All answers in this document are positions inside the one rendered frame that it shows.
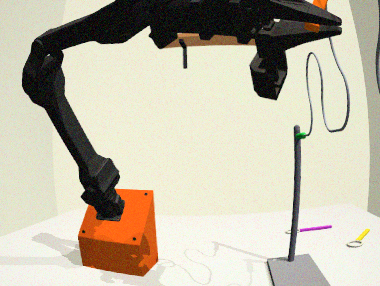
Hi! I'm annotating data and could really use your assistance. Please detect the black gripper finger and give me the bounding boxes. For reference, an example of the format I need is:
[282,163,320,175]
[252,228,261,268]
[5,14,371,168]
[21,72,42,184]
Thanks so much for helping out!
[270,19,342,60]
[263,0,342,26]

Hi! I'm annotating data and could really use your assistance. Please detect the white ring with yellow handle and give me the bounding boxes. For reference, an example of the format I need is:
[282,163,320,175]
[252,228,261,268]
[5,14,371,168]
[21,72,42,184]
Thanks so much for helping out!
[346,229,370,248]

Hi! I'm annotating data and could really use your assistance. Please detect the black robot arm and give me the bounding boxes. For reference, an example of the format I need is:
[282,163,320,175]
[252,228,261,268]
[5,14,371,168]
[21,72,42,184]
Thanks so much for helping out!
[22,0,194,222]

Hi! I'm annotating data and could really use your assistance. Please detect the orange handle with grey loop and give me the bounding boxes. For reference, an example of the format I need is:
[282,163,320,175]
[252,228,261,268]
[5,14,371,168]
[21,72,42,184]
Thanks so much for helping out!
[304,0,328,33]

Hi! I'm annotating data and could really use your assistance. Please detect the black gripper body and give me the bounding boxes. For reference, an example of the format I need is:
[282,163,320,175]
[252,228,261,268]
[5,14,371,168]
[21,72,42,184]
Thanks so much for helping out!
[185,0,288,101]

